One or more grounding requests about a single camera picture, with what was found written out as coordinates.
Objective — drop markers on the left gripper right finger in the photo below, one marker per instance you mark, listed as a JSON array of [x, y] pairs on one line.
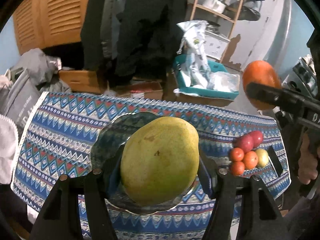
[[219, 185]]

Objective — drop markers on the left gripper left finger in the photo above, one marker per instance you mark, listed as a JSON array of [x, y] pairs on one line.
[[97, 185]]

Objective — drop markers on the small tangerine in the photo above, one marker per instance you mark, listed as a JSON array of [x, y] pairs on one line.
[[236, 154], [237, 168]]

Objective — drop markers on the large orange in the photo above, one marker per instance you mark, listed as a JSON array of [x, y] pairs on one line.
[[250, 160], [260, 72]]

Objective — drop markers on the red apple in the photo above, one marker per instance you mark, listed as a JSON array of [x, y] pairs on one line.
[[245, 143], [257, 137]]

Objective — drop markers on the green pear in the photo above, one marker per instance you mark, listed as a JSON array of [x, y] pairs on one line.
[[263, 158]]

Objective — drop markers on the yellow mango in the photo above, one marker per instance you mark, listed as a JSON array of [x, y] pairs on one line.
[[160, 161]]

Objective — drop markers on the right hand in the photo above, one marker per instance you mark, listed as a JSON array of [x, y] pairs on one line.
[[307, 163]]

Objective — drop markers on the dark glass fruit plate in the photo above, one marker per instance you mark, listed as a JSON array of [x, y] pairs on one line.
[[112, 139]]

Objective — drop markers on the shoe rack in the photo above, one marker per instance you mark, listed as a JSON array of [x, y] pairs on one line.
[[302, 78]]

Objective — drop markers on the patterned blue tablecloth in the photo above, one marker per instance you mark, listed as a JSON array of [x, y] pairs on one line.
[[53, 159]]

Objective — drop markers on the clear plastic bag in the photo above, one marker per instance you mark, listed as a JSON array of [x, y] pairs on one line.
[[224, 82]]

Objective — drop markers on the white fleece garment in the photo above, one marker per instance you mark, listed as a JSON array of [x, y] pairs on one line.
[[9, 131]]

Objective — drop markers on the wooden drawer box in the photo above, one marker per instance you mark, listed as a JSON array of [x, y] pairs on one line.
[[82, 81]]

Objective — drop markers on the small cardboard box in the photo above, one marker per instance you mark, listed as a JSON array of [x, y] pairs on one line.
[[142, 90]]

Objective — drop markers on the white patterned storage box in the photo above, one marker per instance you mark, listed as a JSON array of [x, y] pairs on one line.
[[215, 45]]

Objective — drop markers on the white rice bag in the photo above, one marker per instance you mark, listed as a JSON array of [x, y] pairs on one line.
[[192, 43]]

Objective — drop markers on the dark hanging bag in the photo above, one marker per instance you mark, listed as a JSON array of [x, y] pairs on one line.
[[250, 10]]

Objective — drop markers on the grey tote bag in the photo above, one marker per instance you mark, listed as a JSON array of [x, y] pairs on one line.
[[18, 100]]

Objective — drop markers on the steel pot on box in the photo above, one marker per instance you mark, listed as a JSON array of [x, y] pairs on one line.
[[213, 27]]

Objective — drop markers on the grey clothes pile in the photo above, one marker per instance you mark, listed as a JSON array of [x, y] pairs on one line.
[[42, 70]]

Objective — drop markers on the teal plastic crate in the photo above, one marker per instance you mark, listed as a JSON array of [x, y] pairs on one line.
[[182, 79]]

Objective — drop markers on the white cooking pot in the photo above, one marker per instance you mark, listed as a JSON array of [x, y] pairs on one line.
[[215, 5]]

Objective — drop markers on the wooden shelf rack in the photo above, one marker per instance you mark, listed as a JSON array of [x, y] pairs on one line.
[[195, 10]]

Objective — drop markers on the black hanging jacket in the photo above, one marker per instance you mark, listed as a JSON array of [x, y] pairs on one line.
[[126, 39]]

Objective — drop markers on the wooden louvered wardrobe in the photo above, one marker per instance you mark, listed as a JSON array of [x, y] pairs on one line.
[[48, 23]]

